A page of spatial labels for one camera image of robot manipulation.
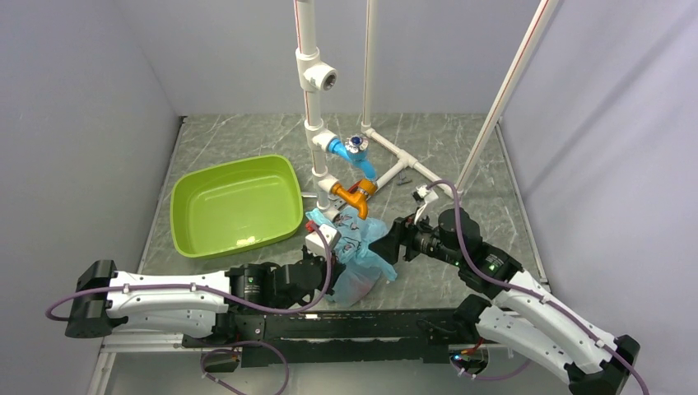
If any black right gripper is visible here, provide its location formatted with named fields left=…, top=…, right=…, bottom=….
left=369, top=205, right=463, bottom=267

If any blue printed plastic bag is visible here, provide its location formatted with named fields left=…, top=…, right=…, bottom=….
left=305, top=206, right=398, bottom=308

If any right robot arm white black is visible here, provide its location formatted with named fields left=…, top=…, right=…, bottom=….
left=370, top=209, right=640, bottom=394

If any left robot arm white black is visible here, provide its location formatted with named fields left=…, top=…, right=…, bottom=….
left=63, top=249, right=345, bottom=346

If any orange plastic faucet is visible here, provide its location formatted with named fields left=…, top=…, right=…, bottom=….
left=329, top=179, right=378, bottom=220

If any blue plastic faucet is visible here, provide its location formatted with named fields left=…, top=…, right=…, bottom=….
left=327, top=134, right=378, bottom=181

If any green plastic basin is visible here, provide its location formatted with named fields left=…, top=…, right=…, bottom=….
left=170, top=154, right=304, bottom=258

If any white vertical pipe with fittings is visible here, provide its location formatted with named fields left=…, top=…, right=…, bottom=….
left=293, top=1, right=338, bottom=220

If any white slanted pipe red stripe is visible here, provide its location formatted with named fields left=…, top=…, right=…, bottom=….
left=456, top=0, right=559, bottom=192

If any thin white rear pipe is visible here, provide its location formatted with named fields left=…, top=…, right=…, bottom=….
left=361, top=0, right=377, bottom=132

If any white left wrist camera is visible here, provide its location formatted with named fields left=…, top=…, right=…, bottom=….
left=305, top=221, right=341, bottom=258

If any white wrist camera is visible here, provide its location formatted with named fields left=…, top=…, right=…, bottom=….
left=412, top=184, right=439, bottom=223
left=305, top=221, right=341, bottom=258

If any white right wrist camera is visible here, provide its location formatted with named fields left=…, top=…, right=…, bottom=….
left=412, top=184, right=439, bottom=223

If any white floor pipe frame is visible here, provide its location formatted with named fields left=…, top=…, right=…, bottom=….
left=327, top=127, right=440, bottom=210

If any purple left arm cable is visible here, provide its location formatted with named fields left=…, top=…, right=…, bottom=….
left=44, top=225, right=335, bottom=395

